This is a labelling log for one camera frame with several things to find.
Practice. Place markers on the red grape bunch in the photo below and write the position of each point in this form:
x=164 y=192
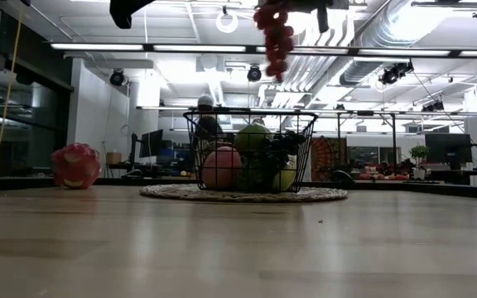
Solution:
x=278 y=41

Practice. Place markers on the black grape bunch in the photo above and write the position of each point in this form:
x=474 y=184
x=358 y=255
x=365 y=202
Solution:
x=282 y=142

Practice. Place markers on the light green pear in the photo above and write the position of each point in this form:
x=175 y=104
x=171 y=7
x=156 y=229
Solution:
x=251 y=138

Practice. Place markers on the pink peach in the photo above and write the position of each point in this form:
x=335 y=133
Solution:
x=222 y=167

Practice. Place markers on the distant produce pile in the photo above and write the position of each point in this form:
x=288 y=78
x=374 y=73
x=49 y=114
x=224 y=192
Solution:
x=387 y=176

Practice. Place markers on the long ceiling light bar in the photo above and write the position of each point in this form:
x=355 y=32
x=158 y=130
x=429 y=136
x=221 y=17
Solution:
x=97 y=46

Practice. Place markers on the black ceiling spotlight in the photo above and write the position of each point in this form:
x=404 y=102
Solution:
x=254 y=73
x=117 y=78

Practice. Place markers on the person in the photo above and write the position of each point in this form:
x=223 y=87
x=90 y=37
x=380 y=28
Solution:
x=205 y=101

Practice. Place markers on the black ceiling track fixture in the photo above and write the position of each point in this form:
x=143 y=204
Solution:
x=445 y=4

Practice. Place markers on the small dark computer monitor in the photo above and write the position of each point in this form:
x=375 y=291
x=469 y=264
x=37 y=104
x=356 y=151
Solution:
x=151 y=142

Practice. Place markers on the small black spotlight cluster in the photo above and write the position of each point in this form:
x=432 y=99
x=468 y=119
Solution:
x=433 y=107

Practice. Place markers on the brown cardboard box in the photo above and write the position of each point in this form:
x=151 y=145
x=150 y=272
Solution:
x=113 y=158

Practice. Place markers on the pink dragon fruit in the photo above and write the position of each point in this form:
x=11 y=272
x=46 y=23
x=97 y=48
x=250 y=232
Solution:
x=76 y=165

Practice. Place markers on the potted green plant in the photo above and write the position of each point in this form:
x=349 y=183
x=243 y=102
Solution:
x=419 y=152

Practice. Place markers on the round woven placemat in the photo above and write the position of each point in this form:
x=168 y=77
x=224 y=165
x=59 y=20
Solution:
x=325 y=194

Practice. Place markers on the wide dark computer monitor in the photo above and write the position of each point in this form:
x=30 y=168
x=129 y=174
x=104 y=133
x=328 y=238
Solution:
x=447 y=147

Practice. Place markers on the silver ventilation duct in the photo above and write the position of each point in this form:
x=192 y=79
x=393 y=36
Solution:
x=387 y=37

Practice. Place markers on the orange patterned wall hanging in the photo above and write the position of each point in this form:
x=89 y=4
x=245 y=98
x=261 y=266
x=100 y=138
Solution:
x=329 y=157

